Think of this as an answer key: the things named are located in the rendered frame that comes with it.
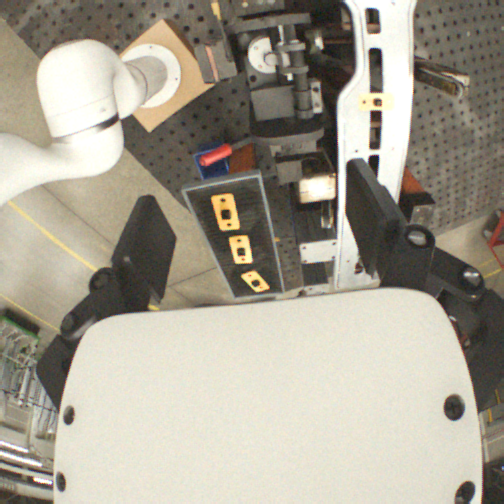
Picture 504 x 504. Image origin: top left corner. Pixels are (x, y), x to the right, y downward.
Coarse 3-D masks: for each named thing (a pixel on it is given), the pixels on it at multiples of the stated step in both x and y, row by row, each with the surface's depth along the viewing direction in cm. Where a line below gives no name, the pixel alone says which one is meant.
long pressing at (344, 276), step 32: (352, 0) 29; (384, 0) 27; (416, 0) 26; (352, 32) 34; (384, 32) 33; (384, 64) 38; (352, 96) 44; (352, 128) 50; (384, 128) 49; (384, 160) 55; (352, 256) 82
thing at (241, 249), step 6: (234, 240) 53; (246, 240) 53; (234, 246) 55; (240, 246) 55; (246, 246) 55; (234, 252) 56; (240, 252) 55; (246, 252) 56; (234, 258) 57; (240, 258) 57; (246, 258) 57
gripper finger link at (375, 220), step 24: (360, 168) 9; (360, 192) 9; (384, 192) 8; (360, 216) 9; (384, 216) 7; (360, 240) 10; (384, 240) 8; (384, 264) 8; (432, 264) 7; (456, 264) 6; (432, 288) 7; (456, 288) 6; (480, 288) 6
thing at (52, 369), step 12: (60, 336) 8; (48, 348) 8; (60, 348) 8; (72, 348) 8; (48, 360) 7; (60, 360) 7; (72, 360) 8; (36, 372) 7; (48, 372) 7; (60, 372) 7; (48, 384) 7; (60, 384) 7; (48, 396) 6; (60, 396) 6; (60, 408) 6
